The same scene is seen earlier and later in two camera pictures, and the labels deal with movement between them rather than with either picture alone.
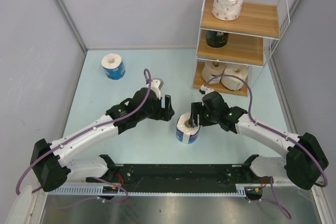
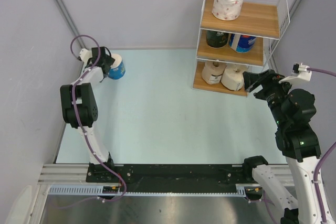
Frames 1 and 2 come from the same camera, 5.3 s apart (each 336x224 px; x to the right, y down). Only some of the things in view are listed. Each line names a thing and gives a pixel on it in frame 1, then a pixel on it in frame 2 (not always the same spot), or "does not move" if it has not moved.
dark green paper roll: x=216 y=39 does not move
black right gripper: x=197 y=108 -> x=268 y=80
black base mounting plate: x=174 y=175 does not move
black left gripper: x=164 y=113 -> x=108 y=61
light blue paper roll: x=113 y=66 does not move
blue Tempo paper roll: x=185 y=132 -> x=241 y=43
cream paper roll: x=232 y=83 does not move
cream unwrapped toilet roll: x=212 y=68 does not move
